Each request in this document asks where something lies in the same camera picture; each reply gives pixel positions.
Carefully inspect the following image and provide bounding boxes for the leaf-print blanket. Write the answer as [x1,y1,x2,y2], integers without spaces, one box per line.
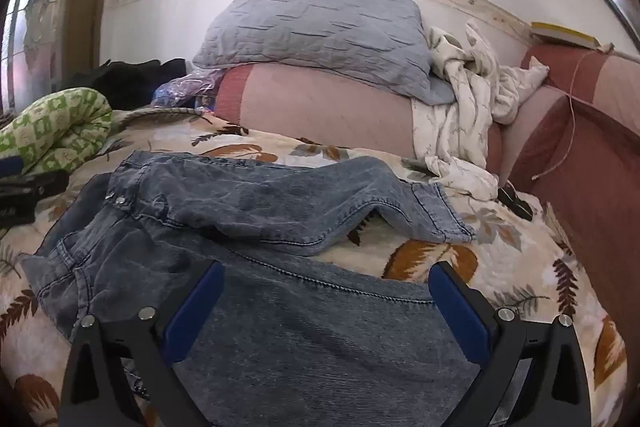
[0,107,628,427]

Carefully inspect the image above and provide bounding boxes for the green checkered quilt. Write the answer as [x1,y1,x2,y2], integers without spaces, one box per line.
[0,88,115,175]

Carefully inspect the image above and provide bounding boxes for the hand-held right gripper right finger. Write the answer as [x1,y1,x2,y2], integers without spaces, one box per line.
[429,261,591,427]

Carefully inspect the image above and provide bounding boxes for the small black clip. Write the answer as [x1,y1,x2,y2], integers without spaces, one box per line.
[497,184,535,222]

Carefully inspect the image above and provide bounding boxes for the beige cord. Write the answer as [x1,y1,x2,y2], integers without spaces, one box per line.
[532,49,591,180]

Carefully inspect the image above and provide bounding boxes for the grey quilted pillow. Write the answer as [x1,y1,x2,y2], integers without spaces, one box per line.
[192,0,457,104]

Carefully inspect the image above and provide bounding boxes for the wooden door with stained glass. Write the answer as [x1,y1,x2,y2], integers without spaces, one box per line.
[0,0,108,115]

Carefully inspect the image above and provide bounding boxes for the white patterned cloth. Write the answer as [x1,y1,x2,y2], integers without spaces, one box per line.
[410,21,551,202]

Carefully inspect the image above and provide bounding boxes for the purple plastic bag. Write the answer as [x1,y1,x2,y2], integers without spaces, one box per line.
[152,74,226,112]

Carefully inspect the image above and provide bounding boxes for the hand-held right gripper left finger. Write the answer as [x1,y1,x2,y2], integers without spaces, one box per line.
[60,259,226,427]

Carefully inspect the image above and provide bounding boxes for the pink and red bolster cushion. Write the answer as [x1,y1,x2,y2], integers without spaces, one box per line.
[215,63,503,170]

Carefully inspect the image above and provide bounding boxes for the blue denim pants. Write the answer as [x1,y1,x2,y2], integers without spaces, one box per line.
[22,149,496,427]

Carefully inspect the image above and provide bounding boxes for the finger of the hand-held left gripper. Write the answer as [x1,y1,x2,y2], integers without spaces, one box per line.
[0,156,25,178]
[0,171,70,200]

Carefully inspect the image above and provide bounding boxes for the red and pink backrest cushion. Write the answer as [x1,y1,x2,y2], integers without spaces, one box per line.
[500,43,640,343]

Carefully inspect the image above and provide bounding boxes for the black clothing pile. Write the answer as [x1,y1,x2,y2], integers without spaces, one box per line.
[59,58,187,112]

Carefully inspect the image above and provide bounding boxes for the yellow book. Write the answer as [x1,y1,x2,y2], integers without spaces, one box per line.
[530,22,601,50]

